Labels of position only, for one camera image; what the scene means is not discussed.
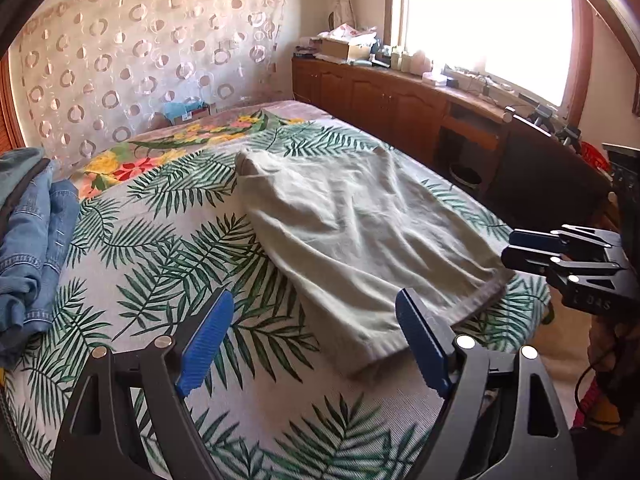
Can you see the small black tripod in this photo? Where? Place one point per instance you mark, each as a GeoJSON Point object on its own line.
{"type": "Point", "coordinates": [570, 136]}
{"type": "Point", "coordinates": [541, 115]}

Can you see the dark brown chair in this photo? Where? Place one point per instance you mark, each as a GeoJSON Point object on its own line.
{"type": "Point", "coordinates": [545, 175]}

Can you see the faded blue denim jeans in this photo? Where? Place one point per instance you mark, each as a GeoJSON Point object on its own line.
{"type": "Point", "coordinates": [17, 167]}

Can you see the patterned paper bag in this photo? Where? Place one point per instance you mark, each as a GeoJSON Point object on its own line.
{"type": "Point", "coordinates": [350, 32]}

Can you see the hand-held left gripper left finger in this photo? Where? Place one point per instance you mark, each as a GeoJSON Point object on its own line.
{"type": "Point", "coordinates": [205, 345]}

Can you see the black waste bin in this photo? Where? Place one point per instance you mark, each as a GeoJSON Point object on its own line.
{"type": "Point", "coordinates": [465, 177]}

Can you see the leaf print bedsheet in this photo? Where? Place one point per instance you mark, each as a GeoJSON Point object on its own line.
{"type": "Point", "coordinates": [150, 260]}

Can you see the grey pants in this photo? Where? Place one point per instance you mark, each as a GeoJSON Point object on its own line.
{"type": "Point", "coordinates": [360, 240]}

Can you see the wooden framed window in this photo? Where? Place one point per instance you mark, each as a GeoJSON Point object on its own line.
{"type": "Point", "coordinates": [490, 15]}

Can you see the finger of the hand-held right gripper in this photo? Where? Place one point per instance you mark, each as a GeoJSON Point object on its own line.
{"type": "Point", "coordinates": [525, 259]}
{"type": "Point", "coordinates": [532, 239]}

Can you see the circle patterned sheer curtain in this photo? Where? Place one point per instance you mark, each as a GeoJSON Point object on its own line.
{"type": "Point", "coordinates": [150, 50]}

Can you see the cardboard box with label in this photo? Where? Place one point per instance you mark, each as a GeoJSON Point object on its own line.
{"type": "Point", "coordinates": [192, 116]}

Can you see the open cardboard box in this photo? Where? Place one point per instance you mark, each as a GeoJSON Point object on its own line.
{"type": "Point", "coordinates": [345, 51]}

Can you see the red plastic basket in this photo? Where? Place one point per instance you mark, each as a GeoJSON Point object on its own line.
{"type": "Point", "coordinates": [595, 152]}

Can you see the floral blanket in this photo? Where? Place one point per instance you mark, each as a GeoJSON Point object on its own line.
{"type": "Point", "coordinates": [150, 160]}

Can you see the white tissue box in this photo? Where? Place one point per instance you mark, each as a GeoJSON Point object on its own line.
{"type": "Point", "coordinates": [434, 78]}

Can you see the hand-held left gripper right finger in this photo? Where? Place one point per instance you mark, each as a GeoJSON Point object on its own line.
{"type": "Point", "coordinates": [425, 345]}

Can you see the long wooden cabinet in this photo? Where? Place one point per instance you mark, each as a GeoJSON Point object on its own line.
{"type": "Point", "coordinates": [380, 100]}

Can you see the dark box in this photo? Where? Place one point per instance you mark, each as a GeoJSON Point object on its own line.
{"type": "Point", "coordinates": [622, 175]}

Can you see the person's right hand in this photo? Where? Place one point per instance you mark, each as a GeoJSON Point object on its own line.
{"type": "Point", "coordinates": [607, 350]}

